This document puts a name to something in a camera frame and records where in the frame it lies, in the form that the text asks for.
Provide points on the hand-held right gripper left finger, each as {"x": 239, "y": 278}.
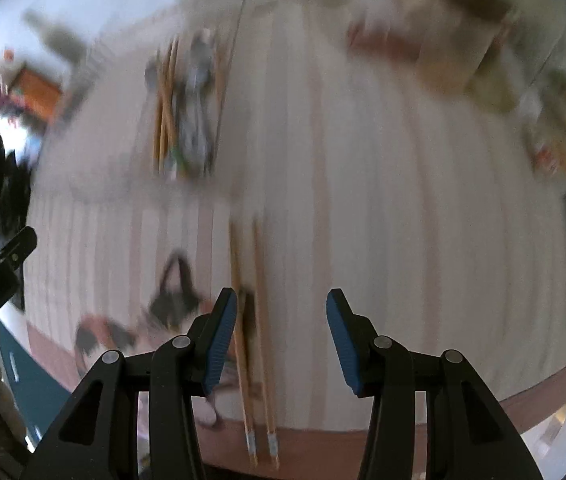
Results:
{"x": 220, "y": 340}

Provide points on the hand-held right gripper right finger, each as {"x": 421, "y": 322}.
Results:
{"x": 343, "y": 345}

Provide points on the clear plastic container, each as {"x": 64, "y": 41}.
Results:
{"x": 113, "y": 120}

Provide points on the steel spoon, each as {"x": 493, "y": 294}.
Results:
{"x": 190, "y": 115}
{"x": 208, "y": 137}
{"x": 199, "y": 47}

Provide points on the blue kitchen cabinet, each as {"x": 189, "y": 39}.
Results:
{"x": 33, "y": 380}

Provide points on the striped cat print table mat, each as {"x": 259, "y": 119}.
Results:
{"x": 363, "y": 200}

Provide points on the dark soy sauce bottle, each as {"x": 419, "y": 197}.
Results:
{"x": 38, "y": 92}

